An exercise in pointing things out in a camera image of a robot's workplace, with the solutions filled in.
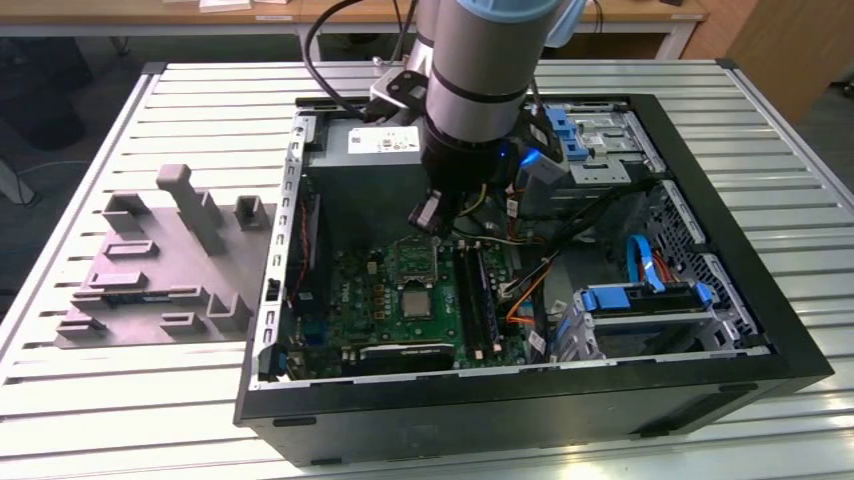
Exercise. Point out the silver CPU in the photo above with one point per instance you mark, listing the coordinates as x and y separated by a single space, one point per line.
417 304

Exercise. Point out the hard disk in blue carrier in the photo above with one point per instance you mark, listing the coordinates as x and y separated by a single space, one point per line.
610 299

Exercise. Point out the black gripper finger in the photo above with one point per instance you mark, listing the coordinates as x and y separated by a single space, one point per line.
427 215
453 210

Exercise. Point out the wooden cabinet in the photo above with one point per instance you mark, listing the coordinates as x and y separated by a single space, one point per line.
788 50

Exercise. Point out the grey power supply unit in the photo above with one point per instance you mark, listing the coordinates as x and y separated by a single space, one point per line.
361 195

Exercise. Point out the green motherboard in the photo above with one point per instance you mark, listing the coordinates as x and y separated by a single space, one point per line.
361 300

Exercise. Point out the black graphics card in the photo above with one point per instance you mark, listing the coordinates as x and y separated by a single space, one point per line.
401 357

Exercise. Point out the CPU socket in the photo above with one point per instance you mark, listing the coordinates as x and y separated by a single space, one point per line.
418 287

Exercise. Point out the grey parts rack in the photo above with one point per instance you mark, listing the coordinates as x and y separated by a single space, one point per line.
194 280

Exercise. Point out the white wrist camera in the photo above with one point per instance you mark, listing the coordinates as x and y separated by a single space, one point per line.
550 170

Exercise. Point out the silver drive cage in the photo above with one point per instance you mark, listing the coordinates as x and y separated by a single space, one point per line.
601 175

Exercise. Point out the green RAM stick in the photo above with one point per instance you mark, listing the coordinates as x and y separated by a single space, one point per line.
134 299

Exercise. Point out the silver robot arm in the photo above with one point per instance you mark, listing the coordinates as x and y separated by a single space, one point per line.
481 60

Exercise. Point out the socket locking lever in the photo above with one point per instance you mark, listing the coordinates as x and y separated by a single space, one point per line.
435 260

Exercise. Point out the black PC case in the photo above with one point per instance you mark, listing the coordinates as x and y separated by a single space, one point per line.
534 415

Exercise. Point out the black RAM slot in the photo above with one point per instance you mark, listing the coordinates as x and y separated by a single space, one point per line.
468 300

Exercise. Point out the blue plastic drive latch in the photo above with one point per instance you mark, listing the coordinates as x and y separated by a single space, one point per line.
568 132

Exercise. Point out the silver disk bay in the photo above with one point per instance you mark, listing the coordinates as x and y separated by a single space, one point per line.
721 330

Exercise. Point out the white box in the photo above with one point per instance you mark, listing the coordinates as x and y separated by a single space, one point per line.
227 5

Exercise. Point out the wooden desk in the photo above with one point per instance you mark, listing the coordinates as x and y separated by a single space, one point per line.
634 12

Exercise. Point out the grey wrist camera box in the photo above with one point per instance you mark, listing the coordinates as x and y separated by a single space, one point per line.
394 90

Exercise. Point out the blue port connector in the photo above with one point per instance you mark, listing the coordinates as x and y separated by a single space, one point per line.
281 362

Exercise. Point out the white metal leg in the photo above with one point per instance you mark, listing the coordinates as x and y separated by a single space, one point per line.
17 185

